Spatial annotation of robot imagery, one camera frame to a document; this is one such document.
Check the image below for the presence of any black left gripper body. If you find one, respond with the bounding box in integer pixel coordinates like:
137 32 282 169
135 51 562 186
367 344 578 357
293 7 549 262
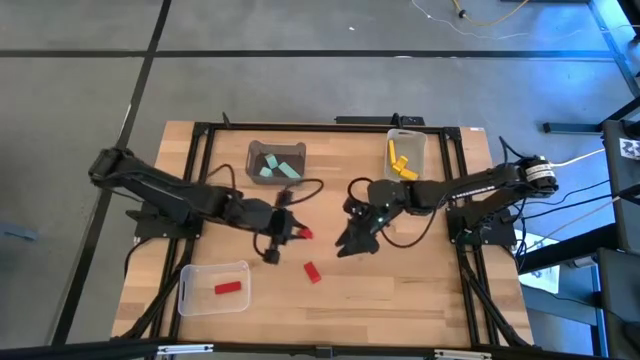
263 205 300 265

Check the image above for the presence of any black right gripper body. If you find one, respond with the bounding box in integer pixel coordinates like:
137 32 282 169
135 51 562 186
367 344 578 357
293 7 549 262
344 197 396 236

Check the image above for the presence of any thin red wooden block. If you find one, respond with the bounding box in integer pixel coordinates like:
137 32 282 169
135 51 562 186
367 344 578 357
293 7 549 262
214 280 243 296

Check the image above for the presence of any long teal wooden block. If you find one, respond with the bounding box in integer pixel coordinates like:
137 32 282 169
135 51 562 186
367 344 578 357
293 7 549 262
277 161 302 180

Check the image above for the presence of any dark grey plastic bin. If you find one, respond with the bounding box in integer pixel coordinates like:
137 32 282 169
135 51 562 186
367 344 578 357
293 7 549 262
244 139 307 187

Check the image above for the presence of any translucent white plastic bin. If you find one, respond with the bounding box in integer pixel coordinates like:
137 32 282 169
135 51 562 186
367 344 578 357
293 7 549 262
383 128 429 184

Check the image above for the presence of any black flat bar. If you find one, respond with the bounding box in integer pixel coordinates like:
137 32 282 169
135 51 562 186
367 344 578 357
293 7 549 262
333 113 426 127

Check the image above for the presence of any clear plastic bin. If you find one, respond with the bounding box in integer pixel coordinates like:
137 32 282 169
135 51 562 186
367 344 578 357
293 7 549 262
178 259 252 318

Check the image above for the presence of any black aluminium crossbeam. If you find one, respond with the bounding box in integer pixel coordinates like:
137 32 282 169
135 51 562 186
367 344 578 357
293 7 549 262
0 337 640 360

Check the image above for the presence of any white paper sheet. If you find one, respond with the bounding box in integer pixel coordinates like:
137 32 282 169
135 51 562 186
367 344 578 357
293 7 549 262
519 233 561 295

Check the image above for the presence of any black diagonal beam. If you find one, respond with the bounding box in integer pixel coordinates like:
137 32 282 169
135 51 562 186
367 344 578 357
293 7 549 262
517 223 619 275

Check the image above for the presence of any black floor stand beam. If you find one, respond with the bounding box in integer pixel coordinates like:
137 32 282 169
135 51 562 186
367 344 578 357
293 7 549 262
543 95 640 135

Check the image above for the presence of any black padded panel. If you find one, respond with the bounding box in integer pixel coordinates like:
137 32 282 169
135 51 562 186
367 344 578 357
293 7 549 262
602 119 640 251

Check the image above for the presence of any grey flat floor object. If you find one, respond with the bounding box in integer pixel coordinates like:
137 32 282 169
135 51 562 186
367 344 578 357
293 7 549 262
0 223 40 243

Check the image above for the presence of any white fiducial tag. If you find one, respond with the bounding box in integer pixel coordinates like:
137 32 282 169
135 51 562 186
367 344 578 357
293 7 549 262
619 138 640 161

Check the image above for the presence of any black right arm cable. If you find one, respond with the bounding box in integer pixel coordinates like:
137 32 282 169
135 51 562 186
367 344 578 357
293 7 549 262
344 176 444 250

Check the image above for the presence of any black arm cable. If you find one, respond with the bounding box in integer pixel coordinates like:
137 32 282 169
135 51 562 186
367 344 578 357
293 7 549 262
344 176 444 250
204 163 325 261

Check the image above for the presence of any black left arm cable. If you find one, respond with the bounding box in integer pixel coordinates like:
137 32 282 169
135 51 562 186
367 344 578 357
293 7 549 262
204 163 325 261

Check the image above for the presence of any black aluminium table frame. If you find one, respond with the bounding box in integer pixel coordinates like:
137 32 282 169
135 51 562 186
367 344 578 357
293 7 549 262
112 112 536 351

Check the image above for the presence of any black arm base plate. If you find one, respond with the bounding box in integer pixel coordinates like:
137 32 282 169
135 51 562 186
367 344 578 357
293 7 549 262
446 205 518 247
124 198 207 240

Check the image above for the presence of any silver aluminium bracket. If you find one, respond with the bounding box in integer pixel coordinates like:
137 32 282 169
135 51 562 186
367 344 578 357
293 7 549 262
433 348 494 360
156 343 215 357

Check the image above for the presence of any white power cable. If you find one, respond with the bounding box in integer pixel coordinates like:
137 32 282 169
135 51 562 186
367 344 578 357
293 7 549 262
552 147 607 169

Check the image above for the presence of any white floor cable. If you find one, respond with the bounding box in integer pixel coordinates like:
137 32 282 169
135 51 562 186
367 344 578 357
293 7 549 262
410 0 536 42

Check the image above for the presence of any yellow floor cable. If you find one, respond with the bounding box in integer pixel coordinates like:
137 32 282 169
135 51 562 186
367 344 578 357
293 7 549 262
451 0 530 28

